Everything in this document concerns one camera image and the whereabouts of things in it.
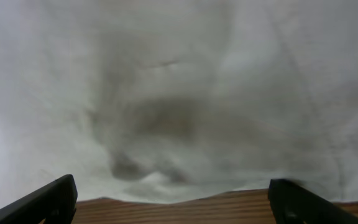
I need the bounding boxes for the white polo shirt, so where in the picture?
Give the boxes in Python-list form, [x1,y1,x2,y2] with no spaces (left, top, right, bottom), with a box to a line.
[0,0,358,208]

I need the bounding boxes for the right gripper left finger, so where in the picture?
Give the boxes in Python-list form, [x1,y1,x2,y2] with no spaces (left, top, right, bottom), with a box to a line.
[0,174,78,224]

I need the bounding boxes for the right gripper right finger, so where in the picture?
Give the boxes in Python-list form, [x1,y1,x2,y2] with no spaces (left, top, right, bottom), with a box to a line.
[268,179,358,224]

